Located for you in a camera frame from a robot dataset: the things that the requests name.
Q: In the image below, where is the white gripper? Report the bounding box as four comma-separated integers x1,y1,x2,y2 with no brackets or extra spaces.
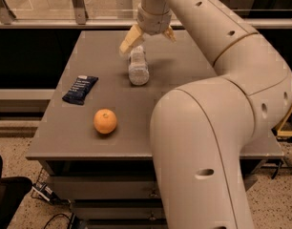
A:
119,3,176,54

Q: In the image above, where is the clear plastic water bottle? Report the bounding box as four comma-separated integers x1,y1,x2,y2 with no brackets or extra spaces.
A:
128,46,149,86

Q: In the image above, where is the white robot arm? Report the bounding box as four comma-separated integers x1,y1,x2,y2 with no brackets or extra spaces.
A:
120,0,292,229

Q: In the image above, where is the dark blue snack bar wrapper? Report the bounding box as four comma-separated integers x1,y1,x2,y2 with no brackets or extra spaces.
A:
62,75,98,105

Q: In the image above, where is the orange fruit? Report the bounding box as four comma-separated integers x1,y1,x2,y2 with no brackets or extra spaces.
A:
94,109,117,135

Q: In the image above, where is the metal glass railing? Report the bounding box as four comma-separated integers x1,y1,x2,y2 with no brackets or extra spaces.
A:
0,0,292,30

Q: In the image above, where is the grey drawer cabinet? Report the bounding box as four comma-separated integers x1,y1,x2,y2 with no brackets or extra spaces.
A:
28,30,292,229

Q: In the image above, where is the small device on floor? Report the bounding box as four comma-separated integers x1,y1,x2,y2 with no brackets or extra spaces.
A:
32,182,60,204

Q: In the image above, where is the black office chair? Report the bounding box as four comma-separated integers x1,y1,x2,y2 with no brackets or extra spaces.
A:
0,156,32,229

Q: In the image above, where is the yellow metal frame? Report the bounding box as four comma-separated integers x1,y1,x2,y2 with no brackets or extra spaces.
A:
273,105,292,137

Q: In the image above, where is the black floor cable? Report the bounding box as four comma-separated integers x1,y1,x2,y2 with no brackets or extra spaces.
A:
42,212,77,229

